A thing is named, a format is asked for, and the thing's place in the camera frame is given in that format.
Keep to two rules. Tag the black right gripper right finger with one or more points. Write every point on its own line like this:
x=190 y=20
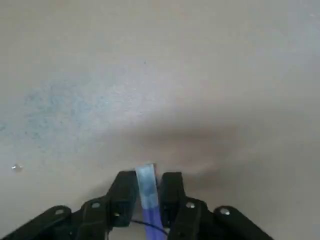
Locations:
x=172 y=195

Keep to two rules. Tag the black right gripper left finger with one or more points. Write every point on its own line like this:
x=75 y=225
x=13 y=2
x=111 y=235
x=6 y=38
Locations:
x=122 y=195

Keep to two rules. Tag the purple marker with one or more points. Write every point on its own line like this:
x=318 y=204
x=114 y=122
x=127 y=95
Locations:
x=147 y=185

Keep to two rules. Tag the small shiny debris bit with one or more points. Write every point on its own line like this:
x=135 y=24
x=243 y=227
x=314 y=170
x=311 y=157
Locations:
x=16 y=167

